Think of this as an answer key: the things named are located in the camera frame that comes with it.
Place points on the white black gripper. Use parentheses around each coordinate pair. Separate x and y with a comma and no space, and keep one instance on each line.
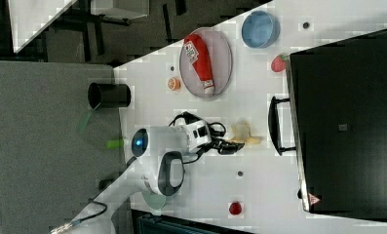
(199,134)

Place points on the yellow plush peeled banana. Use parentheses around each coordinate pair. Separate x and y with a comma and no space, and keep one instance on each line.
(242,134)

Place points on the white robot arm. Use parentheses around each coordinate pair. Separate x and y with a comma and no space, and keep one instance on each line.
(157,168)

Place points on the red round fruit toy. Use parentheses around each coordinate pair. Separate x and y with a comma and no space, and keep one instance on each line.
(235,208)

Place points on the orange slice toy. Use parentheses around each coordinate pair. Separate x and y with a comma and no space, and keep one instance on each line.
(174,84)

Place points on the green perforated colander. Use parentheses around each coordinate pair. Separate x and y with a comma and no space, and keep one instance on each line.
(154,201)

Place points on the grey round plate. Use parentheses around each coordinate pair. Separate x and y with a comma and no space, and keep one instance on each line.
(221,59)

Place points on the red strawberry toy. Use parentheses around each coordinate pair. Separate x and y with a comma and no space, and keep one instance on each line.
(278,64)

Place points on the red plush ketchup bottle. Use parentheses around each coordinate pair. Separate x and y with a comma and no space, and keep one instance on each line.
(197,52)

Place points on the blue crate at bottom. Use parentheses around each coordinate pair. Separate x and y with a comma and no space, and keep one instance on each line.
(153,224)

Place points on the black toaster oven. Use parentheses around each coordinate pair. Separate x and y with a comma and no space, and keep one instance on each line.
(338,100)

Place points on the blue round bowl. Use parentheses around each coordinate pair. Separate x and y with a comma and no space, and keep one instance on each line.
(260,30)

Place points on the black cylinder at table edge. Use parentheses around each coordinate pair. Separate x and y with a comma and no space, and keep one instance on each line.
(104,183)

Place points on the black cylinder cup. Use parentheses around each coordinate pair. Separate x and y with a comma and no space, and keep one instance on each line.
(109,95)

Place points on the white table in background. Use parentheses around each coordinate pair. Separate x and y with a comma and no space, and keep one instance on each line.
(29,18)

